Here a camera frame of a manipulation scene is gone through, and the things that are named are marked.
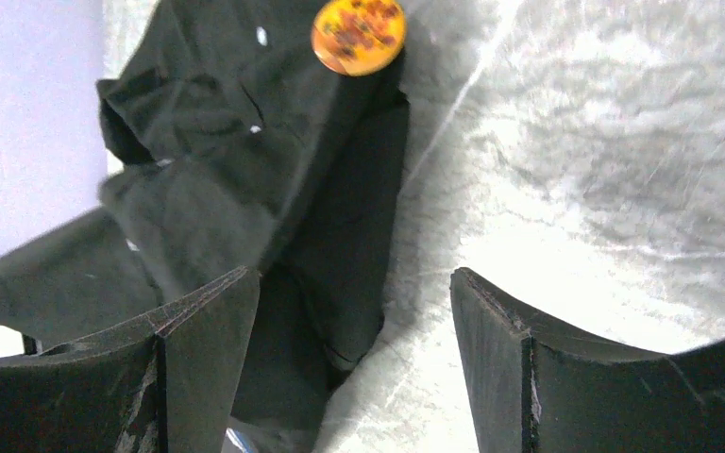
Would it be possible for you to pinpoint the black button shirt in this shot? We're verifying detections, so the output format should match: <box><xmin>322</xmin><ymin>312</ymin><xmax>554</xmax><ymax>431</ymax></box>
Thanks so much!
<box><xmin>0</xmin><ymin>1</ymin><xmax>410</xmax><ymax>452</ymax></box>

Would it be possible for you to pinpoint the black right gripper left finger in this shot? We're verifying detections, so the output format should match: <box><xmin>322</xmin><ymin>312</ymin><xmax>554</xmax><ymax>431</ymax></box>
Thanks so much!
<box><xmin>0</xmin><ymin>268</ymin><xmax>260</xmax><ymax>452</ymax></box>

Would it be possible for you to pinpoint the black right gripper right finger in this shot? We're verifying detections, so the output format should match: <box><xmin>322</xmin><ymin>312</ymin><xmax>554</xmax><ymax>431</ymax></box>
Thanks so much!
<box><xmin>450</xmin><ymin>268</ymin><xmax>725</xmax><ymax>453</ymax></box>

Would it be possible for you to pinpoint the orange round brooch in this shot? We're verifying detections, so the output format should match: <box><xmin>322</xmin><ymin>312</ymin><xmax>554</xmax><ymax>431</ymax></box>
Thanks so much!
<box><xmin>311</xmin><ymin>0</ymin><xmax>407</xmax><ymax>76</ymax></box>

